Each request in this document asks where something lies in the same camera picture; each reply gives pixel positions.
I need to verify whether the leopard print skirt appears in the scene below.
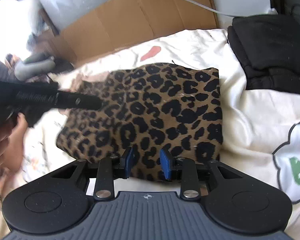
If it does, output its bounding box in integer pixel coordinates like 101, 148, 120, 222
56, 63, 223, 181

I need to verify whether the black clothes pile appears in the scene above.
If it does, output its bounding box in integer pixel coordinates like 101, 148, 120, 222
26, 59, 75, 88

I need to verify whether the person's bare left hand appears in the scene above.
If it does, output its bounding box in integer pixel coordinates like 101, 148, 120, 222
0, 113, 28, 173

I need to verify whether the cream bear print blanket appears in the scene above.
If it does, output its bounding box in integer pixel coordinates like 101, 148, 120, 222
1, 29, 300, 239

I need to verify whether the flattened brown cardboard box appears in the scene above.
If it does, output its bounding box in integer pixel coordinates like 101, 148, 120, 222
39, 0, 220, 67

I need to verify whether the folded black garment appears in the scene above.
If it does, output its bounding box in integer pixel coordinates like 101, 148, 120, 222
228, 15, 300, 94

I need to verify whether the white power cable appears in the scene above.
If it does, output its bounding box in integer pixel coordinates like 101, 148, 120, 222
120, 0, 278, 18

